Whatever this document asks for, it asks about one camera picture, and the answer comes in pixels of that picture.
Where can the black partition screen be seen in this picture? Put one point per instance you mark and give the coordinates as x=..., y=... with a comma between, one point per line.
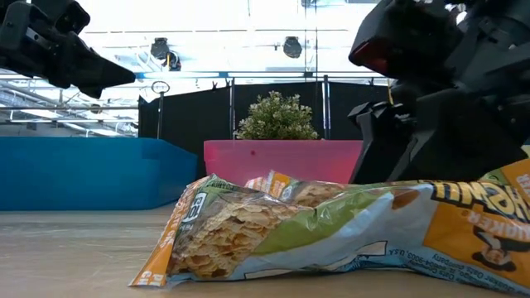
x=194, y=120

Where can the granola bar orange green wrapper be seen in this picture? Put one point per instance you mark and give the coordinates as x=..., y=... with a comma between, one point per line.
x=517, y=174
x=331, y=232
x=306, y=192

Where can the red plastic tray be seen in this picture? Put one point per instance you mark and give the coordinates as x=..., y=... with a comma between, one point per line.
x=281, y=161

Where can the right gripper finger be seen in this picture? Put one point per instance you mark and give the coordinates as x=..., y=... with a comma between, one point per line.
x=414, y=37
x=385, y=140

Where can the blue plastic tray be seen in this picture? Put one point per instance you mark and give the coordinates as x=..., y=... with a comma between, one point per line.
x=83, y=174

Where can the small potted green plant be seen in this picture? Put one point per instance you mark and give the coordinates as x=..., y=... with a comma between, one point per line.
x=277, y=118

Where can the black ceiling spotlight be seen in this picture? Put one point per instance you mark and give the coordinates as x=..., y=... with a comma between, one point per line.
x=160, y=47
x=292, y=46

